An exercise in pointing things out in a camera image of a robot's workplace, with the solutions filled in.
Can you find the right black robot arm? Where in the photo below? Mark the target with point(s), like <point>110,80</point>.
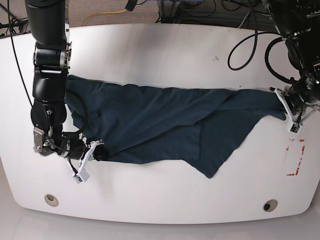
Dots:
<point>61,114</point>

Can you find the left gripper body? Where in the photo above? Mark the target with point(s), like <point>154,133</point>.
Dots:
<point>301,93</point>

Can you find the right table grommet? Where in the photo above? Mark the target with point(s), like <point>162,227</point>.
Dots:
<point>270,205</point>

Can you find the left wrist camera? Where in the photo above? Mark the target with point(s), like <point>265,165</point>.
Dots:
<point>295,127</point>

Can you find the left table grommet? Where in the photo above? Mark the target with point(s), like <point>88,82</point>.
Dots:
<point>51,200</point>

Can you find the red tape rectangle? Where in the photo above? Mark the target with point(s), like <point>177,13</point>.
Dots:
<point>293,156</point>

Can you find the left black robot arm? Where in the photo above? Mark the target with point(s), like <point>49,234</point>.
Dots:
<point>298,24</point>

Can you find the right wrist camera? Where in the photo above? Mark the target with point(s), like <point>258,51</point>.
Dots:
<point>81,177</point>

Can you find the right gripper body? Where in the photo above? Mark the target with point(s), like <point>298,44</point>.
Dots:
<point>68,147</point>

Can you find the table grommet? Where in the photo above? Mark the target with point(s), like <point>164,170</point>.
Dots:
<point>51,200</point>
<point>270,205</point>

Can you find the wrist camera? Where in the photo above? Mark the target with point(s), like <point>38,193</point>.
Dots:
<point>81,177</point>
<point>295,127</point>

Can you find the dark teal T-shirt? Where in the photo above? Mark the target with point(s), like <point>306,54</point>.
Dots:
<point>144,124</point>

